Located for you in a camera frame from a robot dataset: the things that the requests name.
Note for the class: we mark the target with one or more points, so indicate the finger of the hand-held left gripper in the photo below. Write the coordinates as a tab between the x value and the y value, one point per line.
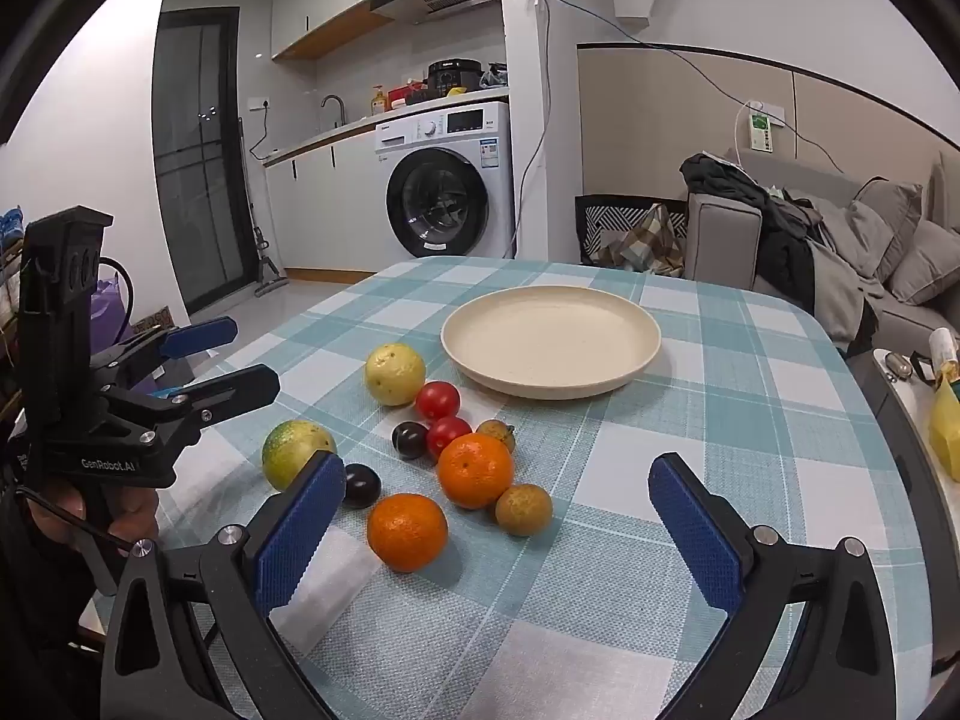
240	384
199	337

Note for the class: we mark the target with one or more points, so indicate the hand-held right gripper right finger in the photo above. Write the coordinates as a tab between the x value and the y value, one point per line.
694	532

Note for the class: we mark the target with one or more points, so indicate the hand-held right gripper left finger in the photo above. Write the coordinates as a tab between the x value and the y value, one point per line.
296	525

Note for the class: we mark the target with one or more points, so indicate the green yellow round fruit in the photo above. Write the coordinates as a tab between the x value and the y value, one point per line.
292	450

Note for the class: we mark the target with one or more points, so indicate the dark purple plum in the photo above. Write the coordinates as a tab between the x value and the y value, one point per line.
362	486
409	440

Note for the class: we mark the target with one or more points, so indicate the orange mandarin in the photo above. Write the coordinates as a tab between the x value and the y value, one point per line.
407	532
475	470

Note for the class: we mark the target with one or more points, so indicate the red tomato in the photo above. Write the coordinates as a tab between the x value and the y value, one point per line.
446	431
437	400

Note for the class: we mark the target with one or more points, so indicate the small brown fruit with stem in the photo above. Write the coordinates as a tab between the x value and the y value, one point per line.
496	433

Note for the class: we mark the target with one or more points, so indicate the cream round plate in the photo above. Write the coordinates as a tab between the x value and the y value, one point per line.
551	337

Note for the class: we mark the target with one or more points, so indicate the person's left forearm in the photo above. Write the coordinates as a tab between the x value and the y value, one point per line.
37	600

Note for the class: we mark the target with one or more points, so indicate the person's left hand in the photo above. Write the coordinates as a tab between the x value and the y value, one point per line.
133	517

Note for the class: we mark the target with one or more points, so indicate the cardboard box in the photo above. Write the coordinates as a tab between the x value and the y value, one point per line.
154	319

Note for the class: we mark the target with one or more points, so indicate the purple bag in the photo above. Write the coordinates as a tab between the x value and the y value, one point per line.
109	315

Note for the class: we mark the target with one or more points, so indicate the stick vacuum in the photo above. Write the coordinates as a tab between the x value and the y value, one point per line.
270	281

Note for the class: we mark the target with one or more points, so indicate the blue plastic bag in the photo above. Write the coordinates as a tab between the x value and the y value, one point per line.
11	223

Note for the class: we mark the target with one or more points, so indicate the teal checked tablecloth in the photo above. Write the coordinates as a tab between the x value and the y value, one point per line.
600	615

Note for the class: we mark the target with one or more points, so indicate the black glass door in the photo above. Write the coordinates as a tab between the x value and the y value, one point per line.
195	165

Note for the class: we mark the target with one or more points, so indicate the white lower cabinets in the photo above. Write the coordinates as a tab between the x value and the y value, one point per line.
322	202

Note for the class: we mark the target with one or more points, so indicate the white cabinets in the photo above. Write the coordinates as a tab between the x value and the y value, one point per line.
322	202
322	0

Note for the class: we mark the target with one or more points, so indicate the white side table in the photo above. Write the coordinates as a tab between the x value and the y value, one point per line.
904	427

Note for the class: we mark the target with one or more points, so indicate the small metal object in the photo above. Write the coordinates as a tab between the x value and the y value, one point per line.
896	364

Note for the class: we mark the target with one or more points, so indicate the kitchen faucet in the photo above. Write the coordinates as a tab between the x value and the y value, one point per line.
343	112

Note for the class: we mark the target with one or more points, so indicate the yellow plastic bag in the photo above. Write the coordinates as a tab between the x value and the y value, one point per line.
946	427

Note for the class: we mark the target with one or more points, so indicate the white washing machine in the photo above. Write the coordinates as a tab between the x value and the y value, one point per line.
450	195

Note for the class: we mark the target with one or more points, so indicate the grey clothing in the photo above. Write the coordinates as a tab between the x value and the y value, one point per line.
840	277

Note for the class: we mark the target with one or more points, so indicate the grey sofa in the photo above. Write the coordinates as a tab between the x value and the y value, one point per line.
724	240

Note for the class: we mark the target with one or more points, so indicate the yellow bottle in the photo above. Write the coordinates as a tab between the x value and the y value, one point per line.
378	103

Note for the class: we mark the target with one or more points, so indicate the plaid cloth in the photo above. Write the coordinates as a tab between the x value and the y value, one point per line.
652	240

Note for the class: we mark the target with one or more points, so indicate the red box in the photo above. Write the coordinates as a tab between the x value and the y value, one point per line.
401	94

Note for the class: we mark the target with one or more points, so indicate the black patterned laundry basket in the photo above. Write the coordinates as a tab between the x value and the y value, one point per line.
600	225

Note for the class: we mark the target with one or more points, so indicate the grey pillow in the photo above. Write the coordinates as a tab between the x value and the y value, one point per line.
892	206
926	262

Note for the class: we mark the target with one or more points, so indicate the dark jacket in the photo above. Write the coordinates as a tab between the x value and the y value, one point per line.
720	176

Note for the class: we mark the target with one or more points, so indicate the white upper cabinets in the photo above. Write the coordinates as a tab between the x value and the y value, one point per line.
322	0

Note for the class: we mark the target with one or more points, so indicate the black cooker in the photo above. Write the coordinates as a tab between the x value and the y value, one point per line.
454	76

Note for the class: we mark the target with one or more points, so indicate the crumpled plastic bag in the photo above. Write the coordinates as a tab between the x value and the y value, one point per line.
495	76

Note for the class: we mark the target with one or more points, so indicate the wall socket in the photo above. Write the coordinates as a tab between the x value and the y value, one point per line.
257	103

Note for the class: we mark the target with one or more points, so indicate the white green wall device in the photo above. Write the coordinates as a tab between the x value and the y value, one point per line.
760	131

